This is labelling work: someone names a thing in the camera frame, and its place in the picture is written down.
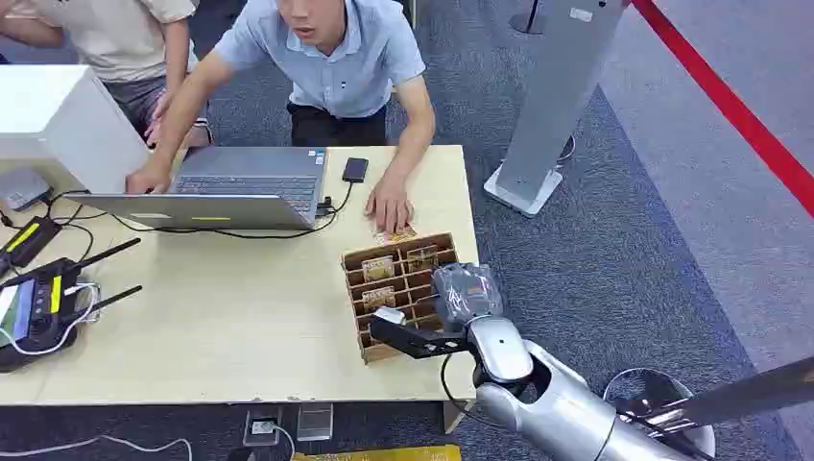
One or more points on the person's left hand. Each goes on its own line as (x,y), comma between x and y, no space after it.
(388,203)

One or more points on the person in pale blue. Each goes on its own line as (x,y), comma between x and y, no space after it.
(343,57)

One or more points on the wooden card box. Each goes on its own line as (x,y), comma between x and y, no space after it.
(394,318)

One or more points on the small grey box device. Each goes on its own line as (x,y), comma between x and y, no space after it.
(22,188)

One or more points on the dark stanchion base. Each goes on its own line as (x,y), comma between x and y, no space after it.
(526,22)

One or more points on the small black phone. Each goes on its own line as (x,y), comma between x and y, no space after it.
(355,170)

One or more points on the person in beige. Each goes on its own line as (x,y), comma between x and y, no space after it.
(114,44)

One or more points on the red barrier belt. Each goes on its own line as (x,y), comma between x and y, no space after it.
(731,105)

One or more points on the card with brown print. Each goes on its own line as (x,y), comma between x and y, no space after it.
(422,257)
(378,298)
(402,235)
(378,268)

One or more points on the white monitor housing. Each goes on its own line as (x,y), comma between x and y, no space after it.
(57,121)

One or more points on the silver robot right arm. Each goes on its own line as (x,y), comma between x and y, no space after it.
(559,413)

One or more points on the floor power socket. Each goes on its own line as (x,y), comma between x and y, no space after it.
(262,426)

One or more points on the black remote controller with antennas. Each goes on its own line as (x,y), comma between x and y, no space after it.
(38,318)

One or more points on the chrome stanchion with round base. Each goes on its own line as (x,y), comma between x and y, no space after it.
(731,397)

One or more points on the yellow flat object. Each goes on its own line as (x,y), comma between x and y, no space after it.
(381,454)

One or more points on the grey kiosk stand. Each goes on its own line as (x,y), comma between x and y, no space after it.
(559,95)

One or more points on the pale wrist camera on black bracket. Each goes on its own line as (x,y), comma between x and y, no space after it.
(413,340)

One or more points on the grey laptop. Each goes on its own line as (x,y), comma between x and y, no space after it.
(254,184)

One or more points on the person's right hand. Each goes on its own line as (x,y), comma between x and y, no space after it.
(147,179)

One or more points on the black device with yellow label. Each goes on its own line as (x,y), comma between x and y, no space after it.
(28,240)

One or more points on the silver floor plate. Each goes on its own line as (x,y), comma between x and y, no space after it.
(315,421)

